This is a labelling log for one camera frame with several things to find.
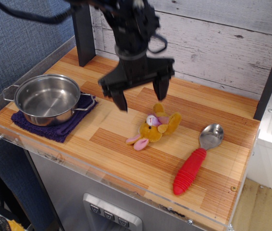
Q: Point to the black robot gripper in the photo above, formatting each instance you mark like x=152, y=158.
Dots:
x=133, y=73

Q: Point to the yellow object at corner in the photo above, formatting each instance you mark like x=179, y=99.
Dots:
x=14, y=226

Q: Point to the clear acrylic edge guard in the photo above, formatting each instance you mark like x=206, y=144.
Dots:
x=97, y=147

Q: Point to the purple folded cloth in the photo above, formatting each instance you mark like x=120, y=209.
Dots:
x=57, y=133

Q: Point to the stainless steel pot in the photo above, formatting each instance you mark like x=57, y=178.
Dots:
x=48, y=100

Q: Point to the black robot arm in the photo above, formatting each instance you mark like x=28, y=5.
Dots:
x=133, y=23

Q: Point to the yellow plush bunny toy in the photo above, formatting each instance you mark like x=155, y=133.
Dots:
x=156, y=125

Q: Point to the silver toy fridge front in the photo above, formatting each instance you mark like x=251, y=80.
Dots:
x=66, y=188

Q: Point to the red handled metal scoop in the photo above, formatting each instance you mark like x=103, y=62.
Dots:
x=210, y=138

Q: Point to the silver dispenser button panel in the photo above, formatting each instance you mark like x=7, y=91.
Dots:
x=104, y=216

